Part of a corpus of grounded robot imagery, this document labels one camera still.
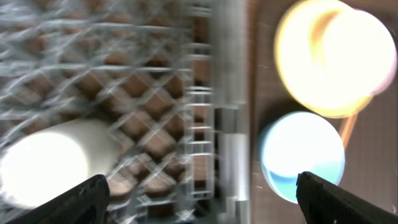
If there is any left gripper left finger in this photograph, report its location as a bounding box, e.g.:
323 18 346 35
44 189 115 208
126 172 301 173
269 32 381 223
7 174 110 224

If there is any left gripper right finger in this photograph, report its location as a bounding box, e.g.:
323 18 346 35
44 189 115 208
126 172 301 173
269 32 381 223
296 172 397 224

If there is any white plastic cup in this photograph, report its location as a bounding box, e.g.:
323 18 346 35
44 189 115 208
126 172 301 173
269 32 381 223
1 119 121 209

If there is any pink white bowl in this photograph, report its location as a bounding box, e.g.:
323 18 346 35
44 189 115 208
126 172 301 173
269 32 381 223
312 9 397 108

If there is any grey plastic dishwasher rack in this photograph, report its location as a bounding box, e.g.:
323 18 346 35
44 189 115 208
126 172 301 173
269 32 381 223
1 0 251 223

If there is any dark brown serving tray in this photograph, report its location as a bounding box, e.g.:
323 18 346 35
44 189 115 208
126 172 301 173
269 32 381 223
248 1 397 223

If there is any light blue bowl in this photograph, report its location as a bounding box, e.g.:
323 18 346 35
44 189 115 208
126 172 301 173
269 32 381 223
257 111 345 203

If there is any wooden chopstick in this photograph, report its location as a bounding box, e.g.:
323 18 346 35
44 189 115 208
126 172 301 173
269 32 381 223
339 114 358 149

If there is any yellow round plate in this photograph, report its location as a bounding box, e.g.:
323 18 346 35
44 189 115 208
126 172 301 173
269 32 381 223
274 1 372 118

